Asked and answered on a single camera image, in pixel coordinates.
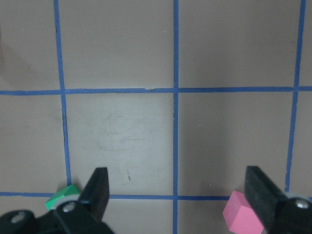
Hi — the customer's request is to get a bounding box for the green cube near left base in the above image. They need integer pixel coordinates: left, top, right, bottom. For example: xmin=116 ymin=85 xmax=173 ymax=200
xmin=45 ymin=184 xmax=80 ymax=211

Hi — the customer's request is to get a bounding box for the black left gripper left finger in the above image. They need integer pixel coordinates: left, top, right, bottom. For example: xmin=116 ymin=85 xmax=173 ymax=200
xmin=78 ymin=167 xmax=109 ymax=222

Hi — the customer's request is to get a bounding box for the pink cube centre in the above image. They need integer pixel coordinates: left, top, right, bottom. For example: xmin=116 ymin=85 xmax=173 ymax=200
xmin=223 ymin=191 xmax=264 ymax=234

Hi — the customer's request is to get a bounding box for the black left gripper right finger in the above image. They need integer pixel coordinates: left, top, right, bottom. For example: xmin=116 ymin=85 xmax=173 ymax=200
xmin=245 ymin=166 xmax=289 ymax=231

